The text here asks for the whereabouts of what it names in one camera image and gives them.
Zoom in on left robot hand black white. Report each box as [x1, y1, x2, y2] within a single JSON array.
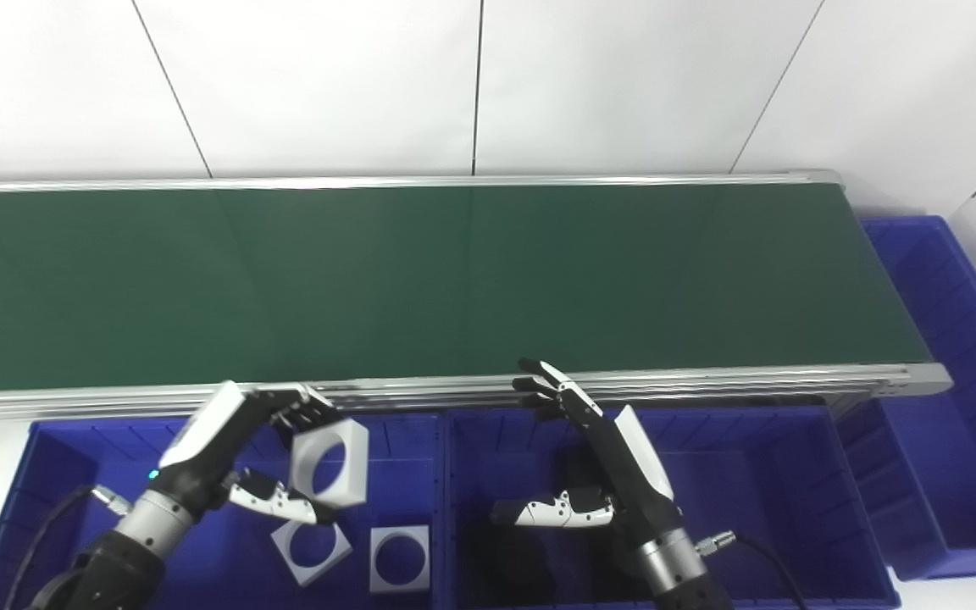
[[149, 381, 345, 526]]

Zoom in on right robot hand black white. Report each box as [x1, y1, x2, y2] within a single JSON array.
[[491, 358, 685, 552]]

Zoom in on white square part round hole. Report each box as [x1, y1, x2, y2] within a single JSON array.
[[270, 518, 353, 588], [369, 525, 431, 594], [289, 418, 369, 509]]

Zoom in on green conveyor belt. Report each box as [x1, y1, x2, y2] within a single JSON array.
[[0, 184, 934, 392], [0, 169, 953, 469]]

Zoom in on blue plastic bin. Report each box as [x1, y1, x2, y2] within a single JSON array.
[[844, 215, 976, 581], [441, 405, 902, 610], [0, 413, 446, 610]]

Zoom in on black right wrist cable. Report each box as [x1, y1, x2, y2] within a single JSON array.
[[696, 530, 811, 610]]

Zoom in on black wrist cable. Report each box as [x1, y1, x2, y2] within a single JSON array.
[[1, 483, 133, 610], [696, 530, 811, 610]]

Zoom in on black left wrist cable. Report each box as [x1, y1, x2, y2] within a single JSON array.
[[1, 483, 133, 610]]

